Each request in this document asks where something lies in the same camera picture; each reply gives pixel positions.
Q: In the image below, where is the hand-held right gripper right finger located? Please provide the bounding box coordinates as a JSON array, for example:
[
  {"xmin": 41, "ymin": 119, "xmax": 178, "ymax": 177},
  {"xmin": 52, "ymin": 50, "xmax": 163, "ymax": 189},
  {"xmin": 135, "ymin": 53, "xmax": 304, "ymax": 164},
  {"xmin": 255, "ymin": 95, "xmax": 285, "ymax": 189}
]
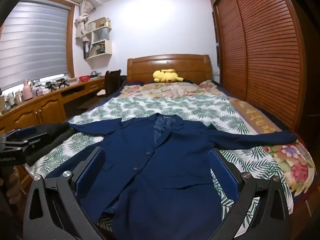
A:
[{"xmin": 207, "ymin": 148, "xmax": 293, "ymax": 240}]

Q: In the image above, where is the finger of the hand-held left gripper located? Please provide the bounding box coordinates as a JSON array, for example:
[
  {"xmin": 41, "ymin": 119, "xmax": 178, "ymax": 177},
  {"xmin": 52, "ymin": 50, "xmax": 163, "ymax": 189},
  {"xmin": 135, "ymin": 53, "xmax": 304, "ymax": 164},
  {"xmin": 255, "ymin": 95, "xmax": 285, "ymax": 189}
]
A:
[
  {"xmin": 0, "ymin": 127, "xmax": 41, "ymax": 143},
  {"xmin": 0, "ymin": 136, "xmax": 45, "ymax": 156}
]

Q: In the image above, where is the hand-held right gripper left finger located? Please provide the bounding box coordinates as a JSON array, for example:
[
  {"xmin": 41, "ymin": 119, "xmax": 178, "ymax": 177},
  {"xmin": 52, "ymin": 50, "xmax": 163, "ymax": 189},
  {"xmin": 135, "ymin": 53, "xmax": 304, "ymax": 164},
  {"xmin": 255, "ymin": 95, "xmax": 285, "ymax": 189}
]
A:
[{"xmin": 22, "ymin": 146, "xmax": 107, "ymax": 240}]

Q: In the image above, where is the navy blue suit jacket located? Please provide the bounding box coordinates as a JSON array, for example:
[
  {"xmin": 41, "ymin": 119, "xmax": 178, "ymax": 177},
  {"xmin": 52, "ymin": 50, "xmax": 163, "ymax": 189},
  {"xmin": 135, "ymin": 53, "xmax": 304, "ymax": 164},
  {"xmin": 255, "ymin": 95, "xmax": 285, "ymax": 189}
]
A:
[{"xmin": 46, "ymin": 113, "xmax": 298, "ymax": 240}]

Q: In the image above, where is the person's left hand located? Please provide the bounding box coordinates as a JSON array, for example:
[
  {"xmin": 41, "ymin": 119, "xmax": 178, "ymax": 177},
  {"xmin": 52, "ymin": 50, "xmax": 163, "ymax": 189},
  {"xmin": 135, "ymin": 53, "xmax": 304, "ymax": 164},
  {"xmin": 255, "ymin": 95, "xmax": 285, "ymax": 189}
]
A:
[{"xmin": 6, "ymin": 177, "xmax": 25, "ymax": 204}]

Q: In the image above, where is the group of toiletry bottles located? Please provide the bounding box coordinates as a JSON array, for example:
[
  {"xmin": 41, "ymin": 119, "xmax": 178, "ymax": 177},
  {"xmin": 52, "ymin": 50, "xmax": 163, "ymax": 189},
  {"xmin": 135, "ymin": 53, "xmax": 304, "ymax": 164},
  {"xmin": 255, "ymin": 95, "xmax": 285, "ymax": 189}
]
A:
[{"xmin": 0, "ymin": 90, "xmax": 24, "ymax": 114}]

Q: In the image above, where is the wooden desk with cabinets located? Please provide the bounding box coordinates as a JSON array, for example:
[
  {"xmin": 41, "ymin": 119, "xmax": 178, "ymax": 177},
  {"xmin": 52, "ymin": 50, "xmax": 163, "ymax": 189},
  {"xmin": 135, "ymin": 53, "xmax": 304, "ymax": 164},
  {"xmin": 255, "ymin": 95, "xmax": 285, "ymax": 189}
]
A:
[{"xmin": 0, "ymin": 76, "xmax": 105, "ymax": 135}]

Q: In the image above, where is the pink bottle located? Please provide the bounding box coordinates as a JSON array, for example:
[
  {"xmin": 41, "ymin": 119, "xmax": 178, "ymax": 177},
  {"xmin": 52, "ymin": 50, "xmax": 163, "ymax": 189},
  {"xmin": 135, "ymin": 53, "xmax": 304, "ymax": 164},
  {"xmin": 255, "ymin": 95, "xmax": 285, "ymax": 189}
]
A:
[{"xmin": 23, "ymin": 79, "xmax": 33, "ymax": 102}]

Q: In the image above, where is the pink box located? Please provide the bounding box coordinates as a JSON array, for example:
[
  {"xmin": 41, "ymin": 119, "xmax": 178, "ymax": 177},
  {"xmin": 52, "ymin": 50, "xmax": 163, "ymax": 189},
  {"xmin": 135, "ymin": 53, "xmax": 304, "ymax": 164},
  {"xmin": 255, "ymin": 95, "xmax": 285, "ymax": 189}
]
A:
[{"xmin": 35, "ymin": 85, "xmax": 50, "ymax": 97}]

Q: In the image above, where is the leaf print blanket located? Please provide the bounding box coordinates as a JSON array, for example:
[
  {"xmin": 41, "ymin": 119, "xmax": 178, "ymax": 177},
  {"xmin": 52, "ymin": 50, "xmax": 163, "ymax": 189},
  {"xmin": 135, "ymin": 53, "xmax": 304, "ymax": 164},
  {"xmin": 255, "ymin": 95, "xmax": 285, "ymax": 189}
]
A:
[{"xmin": 32, "ymin": 96, "xmax": 293, "ymax": 233}]

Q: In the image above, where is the floral blanket with tan band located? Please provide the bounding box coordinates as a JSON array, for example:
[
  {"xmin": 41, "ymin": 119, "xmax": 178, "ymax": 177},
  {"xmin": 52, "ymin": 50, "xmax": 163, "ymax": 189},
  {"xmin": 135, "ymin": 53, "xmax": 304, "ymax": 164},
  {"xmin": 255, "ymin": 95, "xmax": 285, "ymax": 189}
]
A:
[{"xmin": 122, "ymin": 80, "xmax": 317, "ymax": 215}]

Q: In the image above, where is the grey window blind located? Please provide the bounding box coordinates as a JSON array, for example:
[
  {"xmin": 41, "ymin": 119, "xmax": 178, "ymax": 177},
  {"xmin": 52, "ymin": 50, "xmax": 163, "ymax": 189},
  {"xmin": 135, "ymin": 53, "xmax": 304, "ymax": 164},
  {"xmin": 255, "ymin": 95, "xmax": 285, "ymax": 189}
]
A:
[{"xmin": 0, "ymin": 4, "xmax": 69, "ymax": 90}]

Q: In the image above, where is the dark wooden chair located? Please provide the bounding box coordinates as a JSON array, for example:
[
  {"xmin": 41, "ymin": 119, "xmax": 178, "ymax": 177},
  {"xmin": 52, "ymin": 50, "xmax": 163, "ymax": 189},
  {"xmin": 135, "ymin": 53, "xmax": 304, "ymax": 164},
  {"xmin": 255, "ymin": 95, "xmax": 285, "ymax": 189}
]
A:
[{"xmin": 96, "ymin": 69, "xmax": 123, "ymax": 98}]

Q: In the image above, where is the row of books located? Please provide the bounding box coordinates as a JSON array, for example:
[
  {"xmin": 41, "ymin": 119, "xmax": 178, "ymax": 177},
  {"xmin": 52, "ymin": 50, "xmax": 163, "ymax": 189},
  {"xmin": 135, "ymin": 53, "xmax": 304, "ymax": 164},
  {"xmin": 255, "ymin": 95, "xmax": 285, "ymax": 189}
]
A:
[{"xmin": 84, "ymin": 41, "xmax": 107, "ymax": 58}]

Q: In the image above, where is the yellow plush toy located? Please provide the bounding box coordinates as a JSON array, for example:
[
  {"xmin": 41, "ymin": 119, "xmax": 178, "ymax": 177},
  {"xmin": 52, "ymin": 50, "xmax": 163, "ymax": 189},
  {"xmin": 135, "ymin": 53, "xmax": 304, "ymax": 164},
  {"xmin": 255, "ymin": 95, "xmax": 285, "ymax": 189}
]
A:
[{"xmin": 153, "ymin": 69, "xmax": 184, "ymax": 83}]

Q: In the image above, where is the tied beige curtain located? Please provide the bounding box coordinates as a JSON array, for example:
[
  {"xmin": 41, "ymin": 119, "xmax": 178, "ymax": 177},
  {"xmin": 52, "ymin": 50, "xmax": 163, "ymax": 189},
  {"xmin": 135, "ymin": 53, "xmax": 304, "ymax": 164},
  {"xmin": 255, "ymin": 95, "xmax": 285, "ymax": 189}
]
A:
[{"xmin": 75, "ymin": 0, "xmax": 97, "ymax": 40}]

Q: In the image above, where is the grey paper bag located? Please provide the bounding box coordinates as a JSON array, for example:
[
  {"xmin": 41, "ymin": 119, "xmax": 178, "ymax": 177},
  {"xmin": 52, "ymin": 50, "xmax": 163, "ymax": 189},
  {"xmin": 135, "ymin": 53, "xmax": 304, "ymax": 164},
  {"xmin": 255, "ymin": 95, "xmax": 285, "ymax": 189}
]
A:
[{"xmin": 94, "ymin": 27, "xmax": 110, "ymax": 42}]

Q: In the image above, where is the wooden bed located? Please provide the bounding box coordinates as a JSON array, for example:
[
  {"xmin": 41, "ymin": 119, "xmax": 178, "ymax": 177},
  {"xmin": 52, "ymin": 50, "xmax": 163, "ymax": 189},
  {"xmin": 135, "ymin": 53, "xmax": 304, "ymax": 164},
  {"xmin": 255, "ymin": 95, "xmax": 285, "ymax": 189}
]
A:
[{"xmin": 15, "ymin": 54, "xmax": 318, "ymax": 220}]

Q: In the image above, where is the wooden louvred wardrobe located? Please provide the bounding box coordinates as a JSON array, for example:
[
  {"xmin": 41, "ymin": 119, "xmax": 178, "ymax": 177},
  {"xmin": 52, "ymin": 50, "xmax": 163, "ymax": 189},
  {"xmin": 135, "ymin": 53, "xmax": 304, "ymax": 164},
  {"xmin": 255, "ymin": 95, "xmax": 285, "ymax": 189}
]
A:
[{"xmin": 209, "ymin": 0, "xmax": 308, "ymax": 130}]

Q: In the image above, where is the wooden window frame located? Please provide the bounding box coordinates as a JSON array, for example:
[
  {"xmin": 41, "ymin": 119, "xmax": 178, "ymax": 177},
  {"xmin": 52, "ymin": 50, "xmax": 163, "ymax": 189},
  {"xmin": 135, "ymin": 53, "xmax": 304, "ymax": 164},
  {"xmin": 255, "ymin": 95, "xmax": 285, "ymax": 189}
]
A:
[{"xmin": 0, "ymin": 0, "xmax": 77, "ymax": 90}]

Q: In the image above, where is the white wall shelf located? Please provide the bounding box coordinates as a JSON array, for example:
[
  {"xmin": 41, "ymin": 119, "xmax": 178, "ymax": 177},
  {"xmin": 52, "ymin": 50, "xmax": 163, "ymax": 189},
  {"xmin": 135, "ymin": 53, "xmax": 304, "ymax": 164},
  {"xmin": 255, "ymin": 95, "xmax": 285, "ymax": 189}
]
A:
[{"xmin": 83, "ymin": 17, "xmax": 113, "ymax": 60}]

